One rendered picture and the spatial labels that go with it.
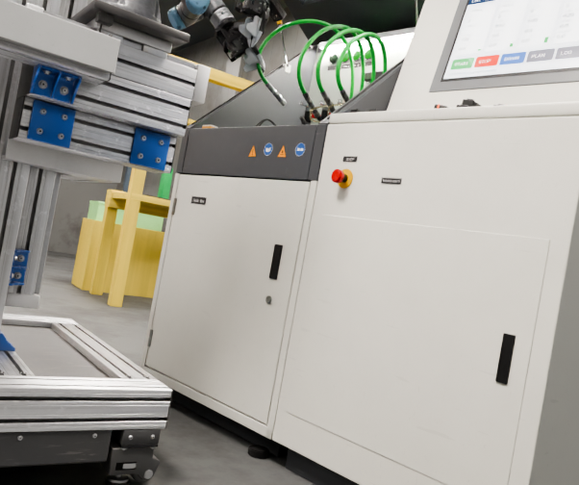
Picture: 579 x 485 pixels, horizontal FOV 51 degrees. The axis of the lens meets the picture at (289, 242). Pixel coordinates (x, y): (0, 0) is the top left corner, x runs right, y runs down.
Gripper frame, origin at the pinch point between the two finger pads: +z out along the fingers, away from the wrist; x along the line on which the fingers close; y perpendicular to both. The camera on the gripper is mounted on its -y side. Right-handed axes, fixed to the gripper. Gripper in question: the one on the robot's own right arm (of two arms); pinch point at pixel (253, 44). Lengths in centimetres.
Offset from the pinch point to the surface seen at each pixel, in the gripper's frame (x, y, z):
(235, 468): 34, 7, 120
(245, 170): 3.6, -3.0, 39.5
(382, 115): 53, -3, 24
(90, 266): -298, -111, 101
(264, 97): -31.1, -34.2, 4.8
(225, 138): -9.6, -3.0, 29.0
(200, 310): -6, -3, 85
